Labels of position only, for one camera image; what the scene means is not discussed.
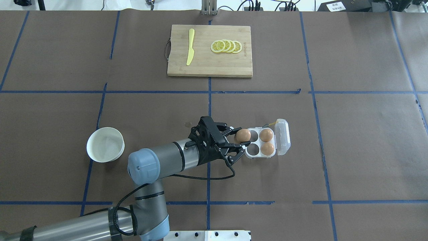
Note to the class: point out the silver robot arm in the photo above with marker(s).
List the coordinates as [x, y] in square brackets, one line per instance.
[143, 211]

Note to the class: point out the clear plastic egg box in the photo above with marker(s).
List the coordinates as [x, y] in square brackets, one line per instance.
[281, 139]

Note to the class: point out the grey aluminium post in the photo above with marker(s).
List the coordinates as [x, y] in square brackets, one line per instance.
[209, 7]

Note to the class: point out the lemon slice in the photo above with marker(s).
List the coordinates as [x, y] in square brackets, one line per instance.
[218, 46]
[226, 45]
[237, 47]
[231, 47]

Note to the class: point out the white bowl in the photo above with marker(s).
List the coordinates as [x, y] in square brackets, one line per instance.
[105, 145]

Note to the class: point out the yellow plastic knife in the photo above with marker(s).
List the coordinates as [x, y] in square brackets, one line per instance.
[191, 52]

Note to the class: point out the wooden cutting board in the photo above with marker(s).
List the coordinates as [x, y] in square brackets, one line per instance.
[205, 62]

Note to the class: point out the front lemon slice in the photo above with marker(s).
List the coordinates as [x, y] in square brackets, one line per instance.
[218, 46]

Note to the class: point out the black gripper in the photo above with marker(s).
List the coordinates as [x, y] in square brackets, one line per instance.
[208, 154]

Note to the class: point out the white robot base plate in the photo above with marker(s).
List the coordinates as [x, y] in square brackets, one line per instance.
[209, 235]

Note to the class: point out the back lemon slice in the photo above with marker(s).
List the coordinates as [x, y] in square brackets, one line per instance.
[237, 47]

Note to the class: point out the black device with label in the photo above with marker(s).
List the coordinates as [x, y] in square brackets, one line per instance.
[345, 6]

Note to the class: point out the brown egg slot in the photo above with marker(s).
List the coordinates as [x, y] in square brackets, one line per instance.
[266, 135]
[267, 149]

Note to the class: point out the brown egg from bowl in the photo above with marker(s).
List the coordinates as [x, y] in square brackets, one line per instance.
[243, 135]

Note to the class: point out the brown egg upper slot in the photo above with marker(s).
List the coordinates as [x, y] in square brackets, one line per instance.
[266, 135]

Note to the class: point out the brown egg lower slot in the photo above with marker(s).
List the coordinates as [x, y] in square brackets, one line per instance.
[267, 149]

